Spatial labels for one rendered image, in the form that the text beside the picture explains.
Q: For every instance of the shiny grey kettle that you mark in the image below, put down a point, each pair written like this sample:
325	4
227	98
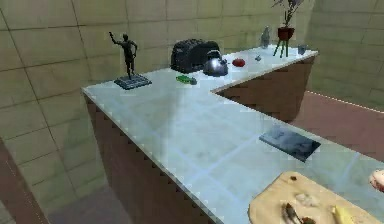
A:
215	66

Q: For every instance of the white and red round object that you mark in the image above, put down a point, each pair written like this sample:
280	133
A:
377	180

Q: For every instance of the light sushi board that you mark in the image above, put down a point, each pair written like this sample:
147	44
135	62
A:
293	200

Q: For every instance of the clear glass bottle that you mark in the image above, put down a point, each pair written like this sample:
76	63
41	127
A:
265	38

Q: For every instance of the green toy car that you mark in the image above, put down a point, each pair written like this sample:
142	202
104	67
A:
186	79

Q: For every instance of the small blue-grey object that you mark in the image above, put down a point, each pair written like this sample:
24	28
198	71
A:
258	58

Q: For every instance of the brown L-shaped kitchen counter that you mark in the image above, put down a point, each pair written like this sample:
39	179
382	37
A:
200	133

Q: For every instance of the small grey cup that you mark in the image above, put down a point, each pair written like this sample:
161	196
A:
301	49

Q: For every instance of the red tomato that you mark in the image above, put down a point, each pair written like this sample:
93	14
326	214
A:
238	62

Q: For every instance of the black bread box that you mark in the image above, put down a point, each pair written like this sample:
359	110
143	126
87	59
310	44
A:
190	56

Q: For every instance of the potted plant on green stand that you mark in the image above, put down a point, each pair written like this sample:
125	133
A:
286	33

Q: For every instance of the dark human figure statue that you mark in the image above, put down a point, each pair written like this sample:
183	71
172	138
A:
129	55

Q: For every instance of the dark grey book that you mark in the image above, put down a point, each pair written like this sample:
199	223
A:
289	142

